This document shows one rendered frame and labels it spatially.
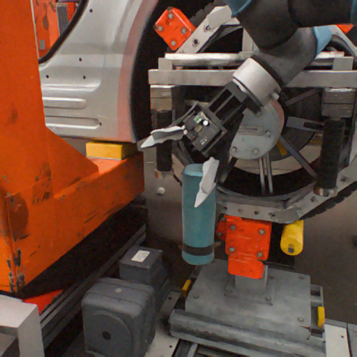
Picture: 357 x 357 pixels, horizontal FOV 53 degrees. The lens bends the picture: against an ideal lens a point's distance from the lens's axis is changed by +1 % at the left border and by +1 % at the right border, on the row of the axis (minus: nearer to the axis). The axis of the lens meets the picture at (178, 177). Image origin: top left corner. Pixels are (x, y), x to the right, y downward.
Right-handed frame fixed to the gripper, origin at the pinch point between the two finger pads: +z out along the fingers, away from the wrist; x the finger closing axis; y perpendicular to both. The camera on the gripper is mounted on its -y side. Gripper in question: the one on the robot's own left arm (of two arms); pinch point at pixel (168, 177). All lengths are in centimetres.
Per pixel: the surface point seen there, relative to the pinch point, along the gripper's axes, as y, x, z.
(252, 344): -55, 44, 30
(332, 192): -12.4, 21.9, -19.1
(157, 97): -7.3, -15.7, -8.1
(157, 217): -162, -28, 64
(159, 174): -11.9, -5.0, 4.1
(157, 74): -8.9, -19.8, -11.2
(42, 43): -240, -255, 64
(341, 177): -39, 23, -24
